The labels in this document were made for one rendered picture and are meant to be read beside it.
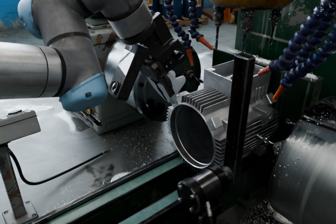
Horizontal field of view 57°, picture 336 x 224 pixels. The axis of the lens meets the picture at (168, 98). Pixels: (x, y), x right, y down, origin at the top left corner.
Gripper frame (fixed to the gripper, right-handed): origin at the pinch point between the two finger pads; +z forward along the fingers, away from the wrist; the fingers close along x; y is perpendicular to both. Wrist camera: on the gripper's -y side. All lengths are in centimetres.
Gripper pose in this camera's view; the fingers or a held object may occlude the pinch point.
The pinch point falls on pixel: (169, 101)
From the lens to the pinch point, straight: 70.7
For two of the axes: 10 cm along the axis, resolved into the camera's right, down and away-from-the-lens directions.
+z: 3.9, 6.3, 6.7
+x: -6.2, -3.6, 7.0
